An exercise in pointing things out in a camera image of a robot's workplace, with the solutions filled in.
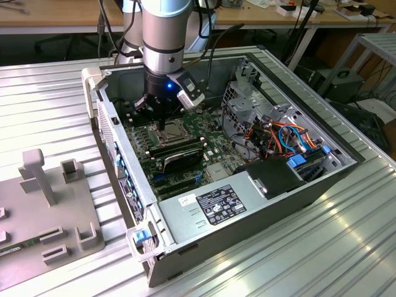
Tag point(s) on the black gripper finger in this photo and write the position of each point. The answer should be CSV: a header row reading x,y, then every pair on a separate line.
x,y
174,112
148,111

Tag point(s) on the silver CPU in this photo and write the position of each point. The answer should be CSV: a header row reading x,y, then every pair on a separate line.
x,y
174,131

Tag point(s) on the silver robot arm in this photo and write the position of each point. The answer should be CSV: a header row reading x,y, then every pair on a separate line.
x,y
161,46

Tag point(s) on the CPU socket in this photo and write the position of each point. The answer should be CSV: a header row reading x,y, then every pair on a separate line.
x,y
157,136

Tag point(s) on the black RAM slot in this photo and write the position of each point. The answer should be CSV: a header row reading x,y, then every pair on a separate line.
x,y
134,120
176,145
131,117
130,113
142,123
161,154

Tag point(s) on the black graphics card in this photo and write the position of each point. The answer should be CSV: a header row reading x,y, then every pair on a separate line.
x,y
182,161

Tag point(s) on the green motherboard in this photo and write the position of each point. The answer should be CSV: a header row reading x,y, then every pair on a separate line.
x,y
216,148

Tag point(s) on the silver metal drive cage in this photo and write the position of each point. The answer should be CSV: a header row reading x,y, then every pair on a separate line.
x,y
244,103

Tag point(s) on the silver chipset heatsink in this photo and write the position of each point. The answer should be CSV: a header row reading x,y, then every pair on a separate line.
x,y
218,172

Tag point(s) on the grey power supply unit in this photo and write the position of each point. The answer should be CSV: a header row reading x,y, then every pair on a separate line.
x,y
185,222

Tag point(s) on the black plastic shroud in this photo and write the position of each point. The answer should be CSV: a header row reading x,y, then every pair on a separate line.
x,y
272,176

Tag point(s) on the wooden desk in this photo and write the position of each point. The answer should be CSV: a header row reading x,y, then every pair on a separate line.
x,y
253,15
62,14

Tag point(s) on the blue disk carrier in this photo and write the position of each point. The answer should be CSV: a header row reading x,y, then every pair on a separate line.
x,y
297,162

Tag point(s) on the open grey PC case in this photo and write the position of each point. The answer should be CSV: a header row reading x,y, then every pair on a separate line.
x,y
216,247

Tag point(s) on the white box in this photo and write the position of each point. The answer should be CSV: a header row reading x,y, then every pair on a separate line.
x,y
286,12

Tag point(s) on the grey plastic parts rack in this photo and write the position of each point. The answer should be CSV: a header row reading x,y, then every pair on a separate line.
x,y
31,216

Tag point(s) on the black box device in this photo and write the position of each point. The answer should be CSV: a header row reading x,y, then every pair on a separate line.
x,y
340,86

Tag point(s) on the green RAM stick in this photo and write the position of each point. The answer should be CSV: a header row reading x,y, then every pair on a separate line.
x,y
15,247

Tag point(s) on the black flat panel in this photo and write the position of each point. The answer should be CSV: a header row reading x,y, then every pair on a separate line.
x,y
365,127

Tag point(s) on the grey slatted metal table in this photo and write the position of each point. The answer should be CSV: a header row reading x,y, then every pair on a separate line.
x,y
380,43

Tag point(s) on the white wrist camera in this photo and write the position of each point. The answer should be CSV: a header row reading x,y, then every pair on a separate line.
x,y
190,99

